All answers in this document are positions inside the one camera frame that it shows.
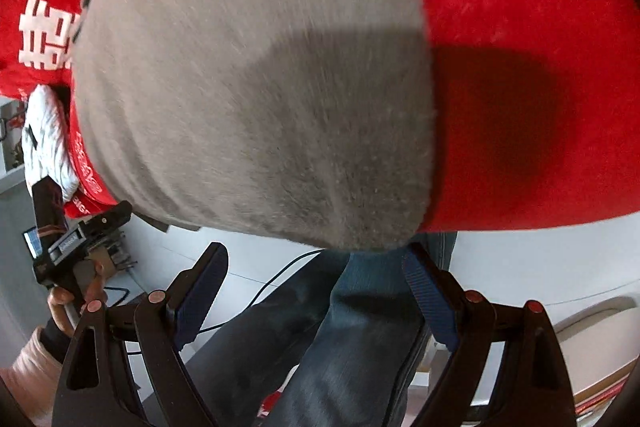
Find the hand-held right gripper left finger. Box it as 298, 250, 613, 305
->
51, 243, 230, 427

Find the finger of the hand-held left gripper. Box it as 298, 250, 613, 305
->
80, 201, 134, 234

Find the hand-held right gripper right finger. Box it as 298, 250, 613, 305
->
402, 244, 576, 427

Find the grey knit sweater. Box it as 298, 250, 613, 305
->
70, 0, 436, 255

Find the person's left forearm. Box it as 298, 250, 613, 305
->
0, 319, 70, 414

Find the person's left hand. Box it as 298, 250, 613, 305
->
46, 257, 109, 339

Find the person's left leg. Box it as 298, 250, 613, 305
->
197, 249, 353, 427

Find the person's leg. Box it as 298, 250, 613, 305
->
262, 231, 459, 427
197, 249, 353, 427

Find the person's right leg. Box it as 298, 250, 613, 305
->
262, 231, 459, 427

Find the white crumpled cloth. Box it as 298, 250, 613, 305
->
22, 86, 81, 195

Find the black cable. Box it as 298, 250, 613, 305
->
197, 249, 328, 335

